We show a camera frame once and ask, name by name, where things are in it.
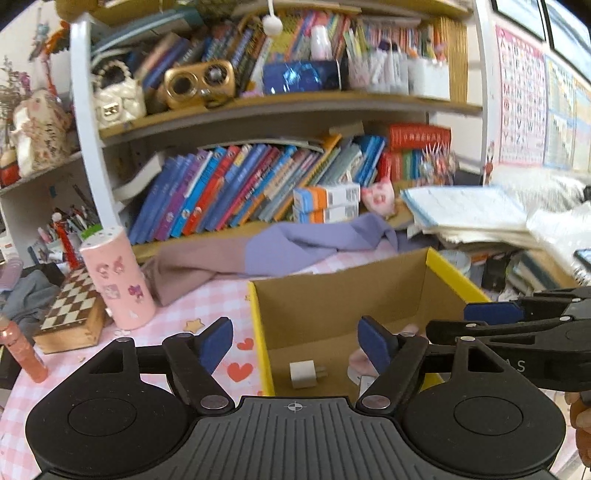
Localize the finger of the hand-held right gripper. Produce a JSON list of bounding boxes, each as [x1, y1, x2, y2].
[[464, 286, 591, 324], [426, 314, 591, 344]]

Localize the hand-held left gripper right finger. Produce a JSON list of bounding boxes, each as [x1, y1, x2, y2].
[[355, 316, 509, 414]]

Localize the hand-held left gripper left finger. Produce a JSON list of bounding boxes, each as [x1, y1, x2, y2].
[[82, 317, 234, 415]]

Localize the yellow cardboard box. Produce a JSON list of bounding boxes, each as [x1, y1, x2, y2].
[[248, 248, 492, 398]]

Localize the white charger cube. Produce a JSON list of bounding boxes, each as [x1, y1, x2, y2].
[[289, 361, 329, 387]]

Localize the pink cylinder container with stickers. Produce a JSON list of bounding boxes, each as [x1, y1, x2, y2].
[[79, 226, 156, 330]]

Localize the person's right hand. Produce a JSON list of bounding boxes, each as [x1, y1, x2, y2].
[[568, 394, 591, 444]]

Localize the small black pouch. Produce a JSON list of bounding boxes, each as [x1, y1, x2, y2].
[[482, 256, 511, 291]]

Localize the pile of books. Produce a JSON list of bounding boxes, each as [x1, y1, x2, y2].
[[505, 249, 583, 296]]

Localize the mauve and lilac cloth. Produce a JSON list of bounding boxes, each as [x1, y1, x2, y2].
[[143, 213, 411, 305]]

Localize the stack of papers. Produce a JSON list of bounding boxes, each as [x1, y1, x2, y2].
[[401, 185, 536, 252]]

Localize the white plastic bag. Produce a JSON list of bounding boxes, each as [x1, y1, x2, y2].
[[526, 203, 591, 287]]

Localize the orange and white carton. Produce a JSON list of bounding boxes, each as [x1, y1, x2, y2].
[[293, 183, 361, 208], [293, 203, 360, 224]]

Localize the pink pig plush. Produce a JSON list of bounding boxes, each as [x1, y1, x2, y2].
[[360, 181, 398, 217]]

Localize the deer ornament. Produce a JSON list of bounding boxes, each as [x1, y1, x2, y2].
[[482, 141, 497, 185]]

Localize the wooden chessboard box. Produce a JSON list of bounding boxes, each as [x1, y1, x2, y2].
[[33, 268, 109, 355]]

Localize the row of colourful books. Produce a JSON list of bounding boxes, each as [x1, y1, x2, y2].
[[127, 131, 386, 245]]

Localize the colourful hair ornaments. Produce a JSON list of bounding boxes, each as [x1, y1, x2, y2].
[[418, 143, 458, 185]]

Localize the white lying book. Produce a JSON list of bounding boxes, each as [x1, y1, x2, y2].
[[113, 152, 167, 201]]

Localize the pink spray bottle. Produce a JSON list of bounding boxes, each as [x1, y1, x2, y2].
[[0, 314, 49, 384]]

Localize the red book set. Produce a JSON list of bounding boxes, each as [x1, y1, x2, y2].
[[381, 122, 453, 183]]

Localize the grey clothes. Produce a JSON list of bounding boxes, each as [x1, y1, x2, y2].
[[0, 270, 61, 330]]

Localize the white organiser box with pens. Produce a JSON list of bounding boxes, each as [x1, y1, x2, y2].
[[346, 46, 409, 95], [409, 58, 451, 101]]

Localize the stack of yellow books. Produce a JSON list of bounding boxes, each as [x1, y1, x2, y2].
[[434, 16, 469, 104]]

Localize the gold retro radio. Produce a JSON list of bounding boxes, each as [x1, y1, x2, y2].
[[164, 60, 236, 110]]

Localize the white quilted handbag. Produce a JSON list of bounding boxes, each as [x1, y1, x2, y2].
[[91, 62, 147, 129]]

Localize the white shelf unit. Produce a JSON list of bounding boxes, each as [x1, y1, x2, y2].
[[0, 0, 485, 259]]

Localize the red and white round doll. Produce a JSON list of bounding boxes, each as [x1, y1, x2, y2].
[[0, 150, 21, 188]]

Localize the beige plush doll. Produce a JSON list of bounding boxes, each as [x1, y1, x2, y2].
[[11, 90, 75, 178]]

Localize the shiny blue box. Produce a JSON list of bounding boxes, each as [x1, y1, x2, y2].
[[262, 60, 345, 97]]

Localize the upper row of books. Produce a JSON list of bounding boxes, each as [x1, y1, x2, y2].
[[139, 14, 352, 93]]

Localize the white hanging pompom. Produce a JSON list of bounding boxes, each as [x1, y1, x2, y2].
[[263, 0, 283, 34]]

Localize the colourful chart wall poster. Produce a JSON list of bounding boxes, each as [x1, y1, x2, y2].
[[542, 55, 591, 174]]

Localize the alphabet wall poster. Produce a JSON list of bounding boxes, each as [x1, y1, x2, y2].
[[495, 25, 548, 167]]

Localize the black picture frame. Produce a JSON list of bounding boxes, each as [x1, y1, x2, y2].
[[492, 0, 546, 42], [545, 0, 591, 72]]

